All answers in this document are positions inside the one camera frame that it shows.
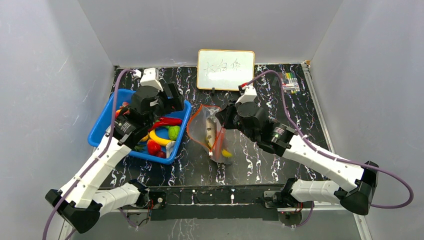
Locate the clear orange zip bag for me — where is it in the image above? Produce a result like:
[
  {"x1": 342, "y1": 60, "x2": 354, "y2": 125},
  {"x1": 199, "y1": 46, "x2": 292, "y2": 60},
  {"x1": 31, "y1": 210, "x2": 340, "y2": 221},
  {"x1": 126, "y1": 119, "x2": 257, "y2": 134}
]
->
[{"x1": 186, "y1": 104, "x2": 233, "y2": 165}]

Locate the grey toy fish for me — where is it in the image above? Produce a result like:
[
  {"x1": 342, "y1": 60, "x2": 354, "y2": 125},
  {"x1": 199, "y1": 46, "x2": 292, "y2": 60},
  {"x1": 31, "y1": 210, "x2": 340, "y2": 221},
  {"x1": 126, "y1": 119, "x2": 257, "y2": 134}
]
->
[{"x1": 205, "y1": 117, "x2": 217, "y2": 149}]

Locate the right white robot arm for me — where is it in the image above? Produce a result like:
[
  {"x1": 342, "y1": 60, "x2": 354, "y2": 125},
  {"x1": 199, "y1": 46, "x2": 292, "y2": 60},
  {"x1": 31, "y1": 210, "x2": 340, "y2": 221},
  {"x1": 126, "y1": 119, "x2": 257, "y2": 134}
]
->
[{"x1": 215, "y1": 102, "x2": 378, "y2": 216}]

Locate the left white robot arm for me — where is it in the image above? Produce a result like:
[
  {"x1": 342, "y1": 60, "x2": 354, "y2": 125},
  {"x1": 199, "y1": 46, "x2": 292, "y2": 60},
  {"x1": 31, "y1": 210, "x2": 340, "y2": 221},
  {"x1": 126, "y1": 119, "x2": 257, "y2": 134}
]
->
[{"x1": 45, "y1": 82, "x2": 185, "y2": 234}]

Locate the red toy chili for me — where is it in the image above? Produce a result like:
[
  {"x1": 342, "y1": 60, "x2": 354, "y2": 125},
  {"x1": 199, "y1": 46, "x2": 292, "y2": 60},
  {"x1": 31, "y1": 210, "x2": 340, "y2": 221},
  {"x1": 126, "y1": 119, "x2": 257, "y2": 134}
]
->
[{"x1": 148, "y1": 116, "x2": 183, "y2": 131}]

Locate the green toy cabbage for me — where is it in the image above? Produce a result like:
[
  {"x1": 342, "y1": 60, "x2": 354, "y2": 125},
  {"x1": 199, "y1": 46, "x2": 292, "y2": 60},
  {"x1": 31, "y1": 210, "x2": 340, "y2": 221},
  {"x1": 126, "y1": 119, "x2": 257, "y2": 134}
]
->
[{"x1": 168, "y1": 125, "x2": 181, "y2": 141}]

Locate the blue plastic bin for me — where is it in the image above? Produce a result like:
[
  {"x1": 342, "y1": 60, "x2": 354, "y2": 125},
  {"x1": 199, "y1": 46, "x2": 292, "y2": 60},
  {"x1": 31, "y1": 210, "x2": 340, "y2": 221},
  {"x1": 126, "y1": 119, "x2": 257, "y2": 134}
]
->
[{"x1": 87, "y1": 88, "x2": 192, "y2": 165}]

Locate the red toy pepper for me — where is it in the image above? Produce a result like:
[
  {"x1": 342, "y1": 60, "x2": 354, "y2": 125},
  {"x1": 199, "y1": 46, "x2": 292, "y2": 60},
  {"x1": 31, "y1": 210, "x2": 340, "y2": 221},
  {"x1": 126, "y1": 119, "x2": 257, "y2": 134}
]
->
[{"x1": 146, "y1": 139, "x2": 162, "y2": 156}]

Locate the white toy radish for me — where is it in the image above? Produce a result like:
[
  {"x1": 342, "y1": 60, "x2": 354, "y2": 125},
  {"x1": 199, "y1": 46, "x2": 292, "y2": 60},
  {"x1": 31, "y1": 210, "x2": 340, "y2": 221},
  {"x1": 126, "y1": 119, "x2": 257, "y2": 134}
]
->
[{"x1": 165, "y1": 141, "x2": 176, "y2": 158}]

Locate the dark red toy cherry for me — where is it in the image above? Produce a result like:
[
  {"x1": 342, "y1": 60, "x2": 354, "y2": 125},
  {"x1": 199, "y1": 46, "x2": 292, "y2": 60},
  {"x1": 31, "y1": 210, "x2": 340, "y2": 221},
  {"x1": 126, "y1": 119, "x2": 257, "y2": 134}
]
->
[{"x1": 156, "y1": 151, "x2": 167, "y2": 159}]

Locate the marker pen pack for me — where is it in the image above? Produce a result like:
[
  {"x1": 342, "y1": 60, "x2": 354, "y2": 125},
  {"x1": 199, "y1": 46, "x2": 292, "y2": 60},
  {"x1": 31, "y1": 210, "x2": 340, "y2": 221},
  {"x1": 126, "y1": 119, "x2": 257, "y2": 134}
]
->
[{"x1": 278, "y1": 72, "x2": 300, "y2": 95}]

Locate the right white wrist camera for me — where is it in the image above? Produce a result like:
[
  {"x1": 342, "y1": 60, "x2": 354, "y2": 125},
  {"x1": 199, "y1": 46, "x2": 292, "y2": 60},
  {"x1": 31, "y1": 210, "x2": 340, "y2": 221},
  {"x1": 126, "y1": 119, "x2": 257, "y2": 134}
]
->
[{"x1": 235, "y1": 85, "x2": 257, "y2": 104}]

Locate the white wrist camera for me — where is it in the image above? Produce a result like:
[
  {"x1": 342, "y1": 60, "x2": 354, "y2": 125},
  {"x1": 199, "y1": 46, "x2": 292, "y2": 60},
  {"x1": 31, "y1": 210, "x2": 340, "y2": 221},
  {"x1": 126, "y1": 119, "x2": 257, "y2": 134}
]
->
[
  {"x1": 235, "y1": 85, "x2": 257, "y2": 104},
  {"x1": 132, "y1": 67, "x2": 163, "y2": 92}
]

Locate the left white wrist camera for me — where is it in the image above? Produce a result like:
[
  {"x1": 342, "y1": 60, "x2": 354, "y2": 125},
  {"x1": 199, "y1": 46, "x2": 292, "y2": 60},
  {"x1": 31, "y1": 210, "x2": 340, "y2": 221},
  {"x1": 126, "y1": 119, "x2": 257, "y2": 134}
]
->
[{"x1": 132, "y1": 67, "x2": 163, "y2": 92}]

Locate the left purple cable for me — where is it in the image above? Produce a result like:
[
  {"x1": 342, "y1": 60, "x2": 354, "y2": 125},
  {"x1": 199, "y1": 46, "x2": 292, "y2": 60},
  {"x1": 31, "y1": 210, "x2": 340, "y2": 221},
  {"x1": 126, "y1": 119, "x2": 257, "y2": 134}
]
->
[{"x1": 41, "y1": 68, "x2": 137, "y2": 240}]

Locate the purple cable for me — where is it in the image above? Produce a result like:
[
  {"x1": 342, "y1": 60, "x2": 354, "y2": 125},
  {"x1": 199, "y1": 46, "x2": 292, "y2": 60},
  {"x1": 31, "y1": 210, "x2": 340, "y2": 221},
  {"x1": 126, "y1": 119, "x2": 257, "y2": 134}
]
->
[
  {"x1": 41, "y1": 68, "x2": 137, "y2": 240},
  {"x1": 239, "y1": 69, "x2": 415, "y2": 210}
]

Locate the small whiteboard yellow frame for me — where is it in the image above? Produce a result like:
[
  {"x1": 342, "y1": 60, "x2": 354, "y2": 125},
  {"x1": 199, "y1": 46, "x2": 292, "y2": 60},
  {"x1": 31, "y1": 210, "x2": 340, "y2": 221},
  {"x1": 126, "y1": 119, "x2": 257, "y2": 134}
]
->
[{"x1": 196, "y1": 49, "x2": 255, "y2": 91}]

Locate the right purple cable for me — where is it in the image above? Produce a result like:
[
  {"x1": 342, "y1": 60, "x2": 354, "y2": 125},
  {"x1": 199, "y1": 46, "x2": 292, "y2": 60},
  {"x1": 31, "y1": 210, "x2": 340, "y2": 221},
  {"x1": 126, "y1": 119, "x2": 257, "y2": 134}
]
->
[{"x1": 239, "y1": 69, "x2": 415, "y2": 210}]

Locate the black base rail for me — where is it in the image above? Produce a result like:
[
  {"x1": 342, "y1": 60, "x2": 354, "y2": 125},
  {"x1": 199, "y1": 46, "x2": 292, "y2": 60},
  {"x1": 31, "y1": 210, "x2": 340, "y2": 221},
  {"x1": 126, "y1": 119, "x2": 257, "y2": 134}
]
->
[{"x1": 66, "y1": 185, "x2": 342, "y2": 222}]

